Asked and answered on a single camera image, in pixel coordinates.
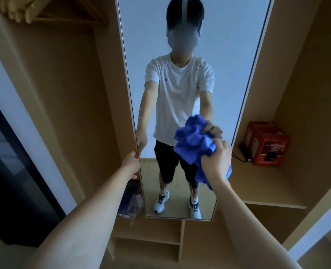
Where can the person's left hand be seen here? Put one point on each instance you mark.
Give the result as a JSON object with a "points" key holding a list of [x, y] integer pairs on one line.
{"points": [[131, 163]]}

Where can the person's right hand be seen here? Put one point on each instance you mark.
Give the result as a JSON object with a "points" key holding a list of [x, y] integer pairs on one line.
{"points": [[217, 162]]}

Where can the blue microfibre cloth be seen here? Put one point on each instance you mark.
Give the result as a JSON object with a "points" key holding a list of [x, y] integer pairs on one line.
{"points": [[193, 142]]}

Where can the tall mirror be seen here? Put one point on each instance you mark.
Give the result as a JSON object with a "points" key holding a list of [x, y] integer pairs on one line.
{"points": [[232, 53]]}

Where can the light wooden wardrobe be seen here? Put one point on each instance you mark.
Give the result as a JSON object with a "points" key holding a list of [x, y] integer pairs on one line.
{"points": [[302, 81]]}

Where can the person's right forearm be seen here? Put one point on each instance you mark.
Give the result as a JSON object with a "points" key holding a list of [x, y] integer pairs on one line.
{"points": [[252, 229]]}

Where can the person's left forearm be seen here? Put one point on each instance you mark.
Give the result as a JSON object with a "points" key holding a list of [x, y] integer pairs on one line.
{"points": [[87, 221]]}

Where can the clear bag of slippers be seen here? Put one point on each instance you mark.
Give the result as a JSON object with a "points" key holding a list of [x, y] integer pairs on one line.
{"points": [[130, 201]]}

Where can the black framed glass door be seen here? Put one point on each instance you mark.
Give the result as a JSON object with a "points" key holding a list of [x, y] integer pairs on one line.
{"points": [[14, 187]]}

